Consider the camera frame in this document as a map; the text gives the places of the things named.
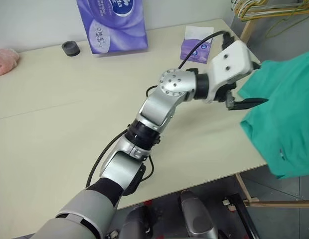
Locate wooden crossbar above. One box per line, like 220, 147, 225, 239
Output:
244, 200, 309, 208

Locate small purple tissue pack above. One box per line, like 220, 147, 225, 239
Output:
179, 25, 215, 64

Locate wooden clothes rack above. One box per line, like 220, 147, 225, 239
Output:
240, 7, 309, 46

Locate black metal frame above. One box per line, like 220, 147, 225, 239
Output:
222, 193, 260, 239

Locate large purple tissue pack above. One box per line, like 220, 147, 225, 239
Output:
76, 0, 149, 56

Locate pink cloth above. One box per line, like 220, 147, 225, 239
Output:
0, 48, 21, 77

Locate wooden table leg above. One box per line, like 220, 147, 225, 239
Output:
235, 173, 260, 204

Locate white wire hanger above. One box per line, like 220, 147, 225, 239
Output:
230, 0, 304, 13

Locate green shorts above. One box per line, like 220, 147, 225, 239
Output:
238, 49, 309, 180

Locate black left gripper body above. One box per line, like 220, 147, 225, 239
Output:
215, 81, 239, 111

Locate dark grey rounded shape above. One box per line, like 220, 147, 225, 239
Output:
119, 205, 158, 239
179, 190, 219, 239

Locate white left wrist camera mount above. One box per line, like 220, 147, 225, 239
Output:
203, 39, 255, 104

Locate yellow wire hanger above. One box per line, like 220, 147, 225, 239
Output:
235, 0, 309, 20

